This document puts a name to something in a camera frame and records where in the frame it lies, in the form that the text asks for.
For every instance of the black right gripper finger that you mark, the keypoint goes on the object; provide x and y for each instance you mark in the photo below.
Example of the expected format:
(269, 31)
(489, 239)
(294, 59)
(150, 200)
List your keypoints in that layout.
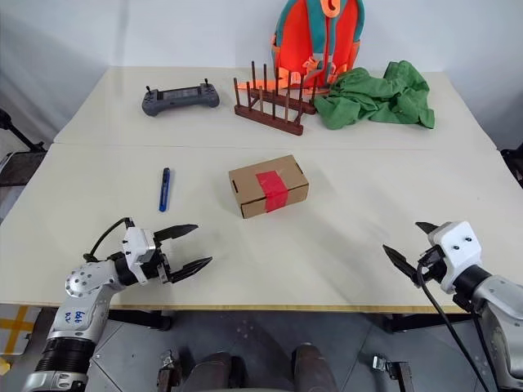
(402, 261)
(427, 227)

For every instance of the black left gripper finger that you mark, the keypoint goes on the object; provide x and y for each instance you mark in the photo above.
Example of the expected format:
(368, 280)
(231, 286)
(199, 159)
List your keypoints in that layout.
(190, 268)
(175, 231)

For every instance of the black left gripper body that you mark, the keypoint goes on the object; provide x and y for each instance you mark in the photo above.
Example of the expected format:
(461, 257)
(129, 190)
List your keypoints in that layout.
(162, 265)

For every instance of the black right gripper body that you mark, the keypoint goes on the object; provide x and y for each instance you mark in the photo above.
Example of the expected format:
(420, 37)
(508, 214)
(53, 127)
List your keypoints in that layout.
(433, 265)

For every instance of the cardboard box with red tape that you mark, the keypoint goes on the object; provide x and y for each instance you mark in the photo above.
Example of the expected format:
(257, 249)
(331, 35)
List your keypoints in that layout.
(265, 192)

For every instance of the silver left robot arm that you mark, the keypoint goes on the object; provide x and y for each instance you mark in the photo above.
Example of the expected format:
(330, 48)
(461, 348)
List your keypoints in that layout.
(79, 310)

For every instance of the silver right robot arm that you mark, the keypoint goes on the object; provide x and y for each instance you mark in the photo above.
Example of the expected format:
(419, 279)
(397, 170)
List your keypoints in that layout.
(498, 318)

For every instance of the table leg caster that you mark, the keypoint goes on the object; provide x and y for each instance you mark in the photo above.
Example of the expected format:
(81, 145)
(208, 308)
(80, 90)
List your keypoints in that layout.
(394, 371)
(168, 369)

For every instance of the dark rounded shape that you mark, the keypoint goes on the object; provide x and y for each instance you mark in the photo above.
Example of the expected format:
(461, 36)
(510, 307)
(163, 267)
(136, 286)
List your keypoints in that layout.
(312, 367)
(216, 371)

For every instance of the black equipment beside table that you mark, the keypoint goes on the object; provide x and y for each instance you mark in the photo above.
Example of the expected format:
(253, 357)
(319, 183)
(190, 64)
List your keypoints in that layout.
(515, 163)

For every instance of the grey handheld remote controller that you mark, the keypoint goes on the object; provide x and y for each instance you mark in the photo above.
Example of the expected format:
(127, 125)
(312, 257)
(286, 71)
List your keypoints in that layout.
(180, 100)

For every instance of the crumpled green cloth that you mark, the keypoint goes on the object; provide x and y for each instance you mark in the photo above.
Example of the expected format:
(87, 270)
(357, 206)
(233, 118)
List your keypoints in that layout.
(376, 100)

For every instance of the brown wooden peg rack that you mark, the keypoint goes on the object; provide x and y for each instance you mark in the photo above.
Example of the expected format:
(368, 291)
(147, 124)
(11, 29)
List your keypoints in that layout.
(269, 116)

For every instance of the board with yellow tape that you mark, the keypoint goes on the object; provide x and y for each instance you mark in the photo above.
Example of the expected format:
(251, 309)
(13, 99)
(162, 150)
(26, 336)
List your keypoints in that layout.
(16, 328)

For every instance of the black tripod stand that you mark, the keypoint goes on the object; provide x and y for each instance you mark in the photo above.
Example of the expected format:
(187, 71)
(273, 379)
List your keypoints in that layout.
(18, 134)

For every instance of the orange and teal backpack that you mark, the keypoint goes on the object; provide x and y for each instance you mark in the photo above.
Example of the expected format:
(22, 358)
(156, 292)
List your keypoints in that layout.
(318, 36)

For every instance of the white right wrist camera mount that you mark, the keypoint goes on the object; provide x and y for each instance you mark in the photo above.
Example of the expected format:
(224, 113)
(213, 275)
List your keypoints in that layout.
(457, 249)

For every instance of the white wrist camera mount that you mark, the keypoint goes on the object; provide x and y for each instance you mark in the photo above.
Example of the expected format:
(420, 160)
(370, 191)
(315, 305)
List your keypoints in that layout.
(137, 249)
(457, 249)

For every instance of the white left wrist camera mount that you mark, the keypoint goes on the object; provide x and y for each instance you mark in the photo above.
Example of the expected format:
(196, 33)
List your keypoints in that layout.
(137, 249)

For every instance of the black table frame bar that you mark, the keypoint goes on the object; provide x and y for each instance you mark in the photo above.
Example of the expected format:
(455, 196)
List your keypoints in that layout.
(417, 322)
(141, 319)

